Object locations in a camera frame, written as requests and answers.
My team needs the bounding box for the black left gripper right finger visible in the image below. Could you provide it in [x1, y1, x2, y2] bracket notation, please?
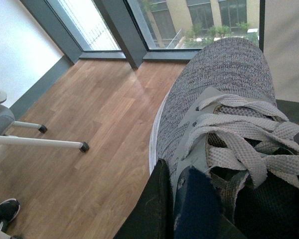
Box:
[221, 215, 247, 239]

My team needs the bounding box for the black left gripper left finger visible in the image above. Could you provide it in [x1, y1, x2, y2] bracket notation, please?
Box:
[114, 159, 173, 239]

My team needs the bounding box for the grey knit sneaker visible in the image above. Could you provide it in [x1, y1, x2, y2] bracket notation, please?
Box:
[150, 37, 299, 239]

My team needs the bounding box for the black white sneaker on foot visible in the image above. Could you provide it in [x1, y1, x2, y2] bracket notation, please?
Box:
[0, 198, 20, 232]

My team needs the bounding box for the white frame grey office chair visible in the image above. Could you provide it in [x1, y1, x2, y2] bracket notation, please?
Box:
[0, 89, 90, 152]

